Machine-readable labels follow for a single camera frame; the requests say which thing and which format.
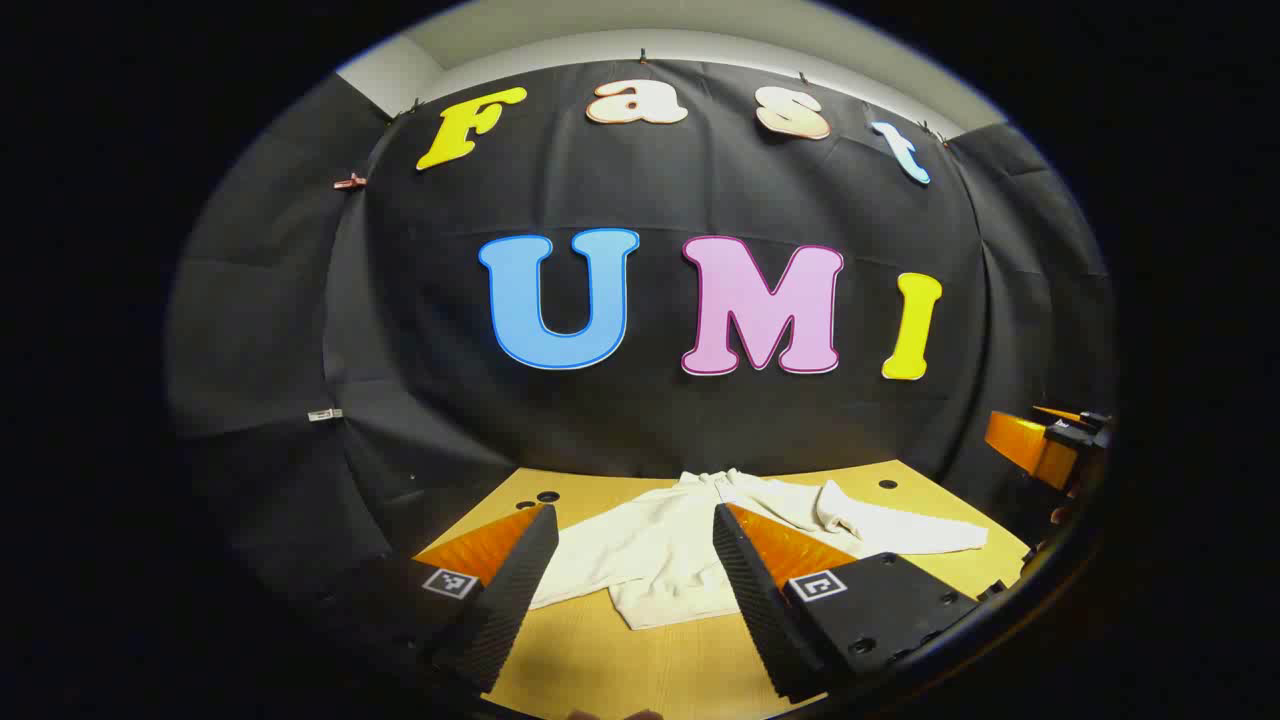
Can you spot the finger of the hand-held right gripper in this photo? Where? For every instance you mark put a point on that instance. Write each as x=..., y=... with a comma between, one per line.
x=1030, y=445

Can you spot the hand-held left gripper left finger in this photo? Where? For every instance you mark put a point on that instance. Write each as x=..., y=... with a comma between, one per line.
x=515, y=585

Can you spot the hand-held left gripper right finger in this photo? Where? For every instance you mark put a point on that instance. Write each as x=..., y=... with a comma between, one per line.
x=750, y=590

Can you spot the white cloth garment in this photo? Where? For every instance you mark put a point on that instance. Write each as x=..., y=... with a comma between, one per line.
x=650, y=550

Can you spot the small white tag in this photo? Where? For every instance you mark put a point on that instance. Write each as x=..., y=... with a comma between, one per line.
x=324, y=414

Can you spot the small red clip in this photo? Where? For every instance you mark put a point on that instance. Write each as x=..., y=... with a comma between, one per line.
x=350, y=182

